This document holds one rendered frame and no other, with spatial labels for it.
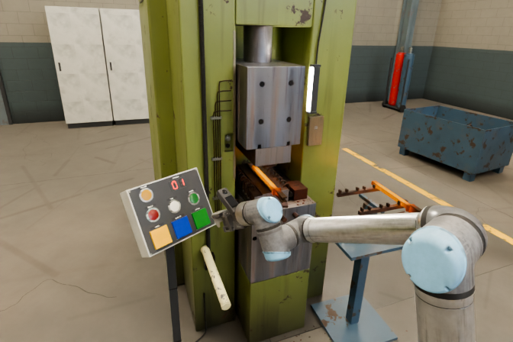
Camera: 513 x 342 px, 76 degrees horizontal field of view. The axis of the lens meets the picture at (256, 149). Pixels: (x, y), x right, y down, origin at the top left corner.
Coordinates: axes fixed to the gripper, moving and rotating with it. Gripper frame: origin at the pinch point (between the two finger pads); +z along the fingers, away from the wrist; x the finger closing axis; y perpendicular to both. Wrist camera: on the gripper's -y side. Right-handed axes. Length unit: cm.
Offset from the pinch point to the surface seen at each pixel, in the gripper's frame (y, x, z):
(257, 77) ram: -51, 35, -18
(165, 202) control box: -11.6, -13.4, 11.0
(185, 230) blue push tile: 2.6, -9.5, 10.3
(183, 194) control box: -12.1, -4.1, 11.0
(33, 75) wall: -305, 84, 563
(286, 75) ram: -48, 49, -24
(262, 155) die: -16.5, 38.6, 0.2
